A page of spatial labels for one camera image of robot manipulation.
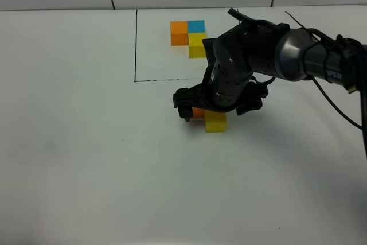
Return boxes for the template yellow cube block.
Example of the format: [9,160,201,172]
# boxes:
[188,33,206,58]

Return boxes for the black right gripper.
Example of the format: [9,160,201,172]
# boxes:
[173,76,268,122]

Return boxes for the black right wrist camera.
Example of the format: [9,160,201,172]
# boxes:
[202,38,216,66]

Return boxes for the template orange cube block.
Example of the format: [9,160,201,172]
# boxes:
[170,21,188,46]

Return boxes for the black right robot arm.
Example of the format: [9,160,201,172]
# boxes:
[173,23,366,120]

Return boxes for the template blue cube block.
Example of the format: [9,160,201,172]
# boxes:
[188,20,206,33]

